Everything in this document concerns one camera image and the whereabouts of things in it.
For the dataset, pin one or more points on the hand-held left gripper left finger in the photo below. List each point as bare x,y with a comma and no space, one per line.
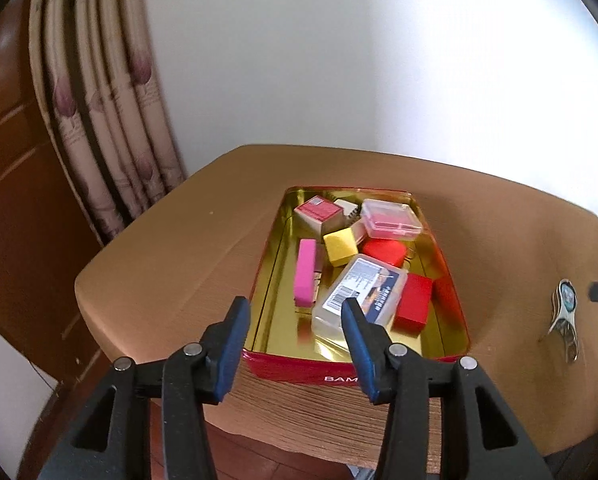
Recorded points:
231,355

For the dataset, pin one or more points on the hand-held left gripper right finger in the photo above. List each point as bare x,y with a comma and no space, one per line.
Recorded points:
361,355

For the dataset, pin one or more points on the yellow cube box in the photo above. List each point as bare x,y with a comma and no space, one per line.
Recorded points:
340,246

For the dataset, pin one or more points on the red tin box gold interior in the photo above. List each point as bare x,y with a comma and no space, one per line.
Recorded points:
279,320

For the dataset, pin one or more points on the red rectangular block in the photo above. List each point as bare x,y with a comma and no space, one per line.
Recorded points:
413,304

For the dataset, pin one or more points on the clear plastic box pink contents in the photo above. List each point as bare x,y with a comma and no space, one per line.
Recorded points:
391,217

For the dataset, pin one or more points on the red label cardboard box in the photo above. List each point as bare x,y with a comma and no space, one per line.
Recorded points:
316,210

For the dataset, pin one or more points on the beige flower print curtain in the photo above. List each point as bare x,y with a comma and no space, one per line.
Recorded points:
104,100

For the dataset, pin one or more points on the pink eraser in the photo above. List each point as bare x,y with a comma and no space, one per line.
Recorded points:
306,272

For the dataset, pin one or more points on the brown wooden door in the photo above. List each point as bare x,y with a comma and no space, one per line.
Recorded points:
14,210

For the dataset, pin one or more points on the small white box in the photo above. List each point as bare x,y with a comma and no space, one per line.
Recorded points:
345,206

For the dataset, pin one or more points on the clear box printed label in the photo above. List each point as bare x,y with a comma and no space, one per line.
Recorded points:
364,287

